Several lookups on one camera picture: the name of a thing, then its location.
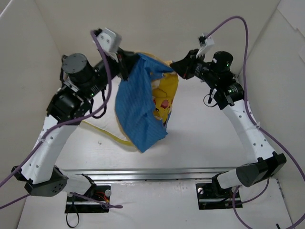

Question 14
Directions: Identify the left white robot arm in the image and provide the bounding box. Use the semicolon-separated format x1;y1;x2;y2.
12;49;140;200

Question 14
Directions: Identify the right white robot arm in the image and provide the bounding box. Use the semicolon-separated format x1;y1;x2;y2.
170;49;287;197

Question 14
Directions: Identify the white pillow yellow trim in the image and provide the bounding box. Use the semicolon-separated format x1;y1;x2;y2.
82;52;177;151

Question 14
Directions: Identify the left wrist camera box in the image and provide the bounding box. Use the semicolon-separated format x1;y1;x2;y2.
93;28;122;53

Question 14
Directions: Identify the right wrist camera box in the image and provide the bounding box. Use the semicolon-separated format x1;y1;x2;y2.
196;33;214;58

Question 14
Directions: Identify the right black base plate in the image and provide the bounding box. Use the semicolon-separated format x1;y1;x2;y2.
195;183;233;210

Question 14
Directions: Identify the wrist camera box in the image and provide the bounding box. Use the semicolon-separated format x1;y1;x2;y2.
93;28;122;53
196;33;214;58

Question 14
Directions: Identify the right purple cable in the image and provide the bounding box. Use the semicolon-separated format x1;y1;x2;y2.
207;16;305;229

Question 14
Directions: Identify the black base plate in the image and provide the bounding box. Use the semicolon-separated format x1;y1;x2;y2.
195;183;233;210
64;185;112;214

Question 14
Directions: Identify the aluminium frame rail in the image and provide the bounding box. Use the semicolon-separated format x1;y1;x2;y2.
61;164;272;182

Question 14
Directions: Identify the blue yellow cartoon pillowcase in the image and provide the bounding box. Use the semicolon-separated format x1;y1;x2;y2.
115;52;179;153

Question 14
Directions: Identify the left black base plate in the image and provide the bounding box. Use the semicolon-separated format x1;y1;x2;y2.
64;185;112;214

